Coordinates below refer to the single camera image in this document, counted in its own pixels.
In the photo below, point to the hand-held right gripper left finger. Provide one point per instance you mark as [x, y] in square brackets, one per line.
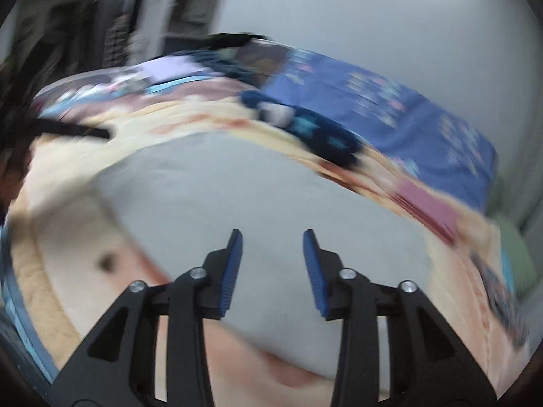
[231, 271]

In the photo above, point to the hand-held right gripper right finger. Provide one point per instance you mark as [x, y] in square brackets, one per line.
[316, 271]

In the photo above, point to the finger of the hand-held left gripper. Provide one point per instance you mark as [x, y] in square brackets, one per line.
[72, 129]

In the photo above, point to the light grey t-shirt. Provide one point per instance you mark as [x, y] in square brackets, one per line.
[267, 186]

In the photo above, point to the cartoon print sheet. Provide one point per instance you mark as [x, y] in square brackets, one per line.
[85, 93]

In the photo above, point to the lilac cloth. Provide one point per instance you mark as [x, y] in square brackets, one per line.
[169, 70]

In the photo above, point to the folded pink cloth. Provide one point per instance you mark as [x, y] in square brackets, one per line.
[428, 207]

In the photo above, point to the navy star-pattern garment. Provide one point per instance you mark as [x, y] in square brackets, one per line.
[326, 135]

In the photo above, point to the blue tree print sheet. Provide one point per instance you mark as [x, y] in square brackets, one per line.
[403, 135]

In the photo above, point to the dark teal fuzzy blanket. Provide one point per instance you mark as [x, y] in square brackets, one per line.
[220, 61]

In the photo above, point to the peach plush blanket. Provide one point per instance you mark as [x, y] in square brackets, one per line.
[63, 305]

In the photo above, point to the folded paisley cloth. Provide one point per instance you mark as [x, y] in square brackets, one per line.
[500, 296]

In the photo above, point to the green pillow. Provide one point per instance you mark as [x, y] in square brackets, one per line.
[515, 254]

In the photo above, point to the dark tree print pillow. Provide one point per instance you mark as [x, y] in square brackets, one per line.
[263, 61]

